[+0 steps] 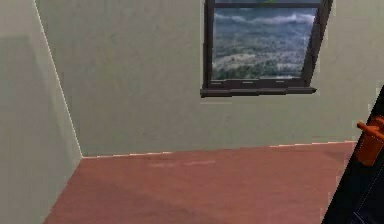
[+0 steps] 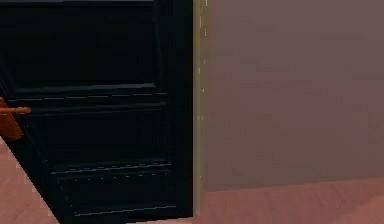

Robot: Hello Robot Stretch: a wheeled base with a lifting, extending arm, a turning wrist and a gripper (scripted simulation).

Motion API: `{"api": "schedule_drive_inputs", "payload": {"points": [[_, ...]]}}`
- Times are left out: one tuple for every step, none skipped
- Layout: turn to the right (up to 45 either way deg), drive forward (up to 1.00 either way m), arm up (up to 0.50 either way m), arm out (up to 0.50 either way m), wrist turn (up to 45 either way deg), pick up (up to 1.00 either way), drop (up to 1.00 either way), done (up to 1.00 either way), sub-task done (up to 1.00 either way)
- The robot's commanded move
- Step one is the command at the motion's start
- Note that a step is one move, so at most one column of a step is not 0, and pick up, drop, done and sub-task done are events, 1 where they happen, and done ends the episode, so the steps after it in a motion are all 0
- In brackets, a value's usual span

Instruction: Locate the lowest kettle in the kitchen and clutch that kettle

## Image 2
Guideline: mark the black panelled room door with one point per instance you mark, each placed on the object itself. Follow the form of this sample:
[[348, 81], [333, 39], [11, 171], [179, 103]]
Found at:
[[100, 66]]

